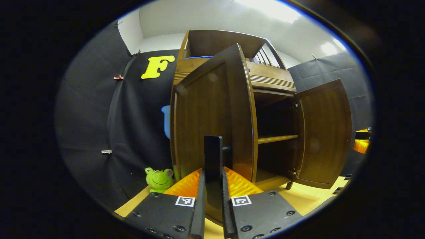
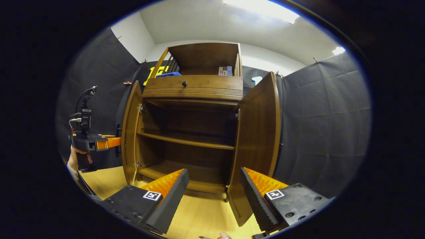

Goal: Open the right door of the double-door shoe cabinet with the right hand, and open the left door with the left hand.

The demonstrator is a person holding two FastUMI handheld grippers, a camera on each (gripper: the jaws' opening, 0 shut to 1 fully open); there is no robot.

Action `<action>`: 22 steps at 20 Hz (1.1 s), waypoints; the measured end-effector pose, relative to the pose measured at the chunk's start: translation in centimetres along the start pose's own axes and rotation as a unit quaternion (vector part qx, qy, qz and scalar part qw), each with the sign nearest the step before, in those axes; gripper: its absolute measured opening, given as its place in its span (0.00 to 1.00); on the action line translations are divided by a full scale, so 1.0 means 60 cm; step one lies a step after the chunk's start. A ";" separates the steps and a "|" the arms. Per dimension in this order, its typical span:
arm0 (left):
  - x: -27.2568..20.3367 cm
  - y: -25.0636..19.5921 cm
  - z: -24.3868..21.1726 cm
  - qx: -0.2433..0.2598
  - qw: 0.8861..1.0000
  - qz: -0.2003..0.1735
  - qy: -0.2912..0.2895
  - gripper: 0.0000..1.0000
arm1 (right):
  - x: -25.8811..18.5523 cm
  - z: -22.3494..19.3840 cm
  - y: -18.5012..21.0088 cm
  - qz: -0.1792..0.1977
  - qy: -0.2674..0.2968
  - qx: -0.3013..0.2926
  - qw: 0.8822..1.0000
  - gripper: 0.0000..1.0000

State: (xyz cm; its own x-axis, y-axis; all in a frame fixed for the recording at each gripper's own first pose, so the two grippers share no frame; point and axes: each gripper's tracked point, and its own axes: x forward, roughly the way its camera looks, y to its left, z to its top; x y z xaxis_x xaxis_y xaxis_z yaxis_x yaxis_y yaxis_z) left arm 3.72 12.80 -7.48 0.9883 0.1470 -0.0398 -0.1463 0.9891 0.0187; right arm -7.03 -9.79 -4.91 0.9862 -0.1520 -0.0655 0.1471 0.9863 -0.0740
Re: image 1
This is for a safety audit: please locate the wooden cabinet drawer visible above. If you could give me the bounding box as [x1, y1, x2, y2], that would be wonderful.
[173, 58, 297, 93]

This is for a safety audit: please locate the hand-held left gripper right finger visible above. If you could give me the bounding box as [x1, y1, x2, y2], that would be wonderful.
[222, 167, 303, 239]

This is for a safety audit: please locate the wooden cabinet shelf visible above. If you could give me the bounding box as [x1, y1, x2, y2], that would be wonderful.
[257, 134, 299, 144]

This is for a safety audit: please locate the black backdrop cloth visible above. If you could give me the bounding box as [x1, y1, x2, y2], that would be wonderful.
[55, 20, 374, 213]

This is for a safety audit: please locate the small ceiling light panel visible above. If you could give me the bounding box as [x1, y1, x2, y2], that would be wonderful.
[320, 38, 346, 56]

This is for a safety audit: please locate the green frog plush toy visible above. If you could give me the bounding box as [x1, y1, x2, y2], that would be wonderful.
[144, 167, 174, 193]

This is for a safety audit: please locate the wooden shoe cabinet door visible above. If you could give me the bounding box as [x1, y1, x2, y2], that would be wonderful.
[171, 43, 259, 226]
[292, 79, 352, 190]

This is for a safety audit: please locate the wooden double-door shoe cabinet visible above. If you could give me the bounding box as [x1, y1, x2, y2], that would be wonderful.
[169, 29, 352, 226]

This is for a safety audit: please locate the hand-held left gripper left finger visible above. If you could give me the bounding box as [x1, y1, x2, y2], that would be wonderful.
[125, 168, 207, 239]

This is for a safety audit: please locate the black door handle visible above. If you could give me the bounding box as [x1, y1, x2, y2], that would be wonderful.
[204, 135, 223, 213]

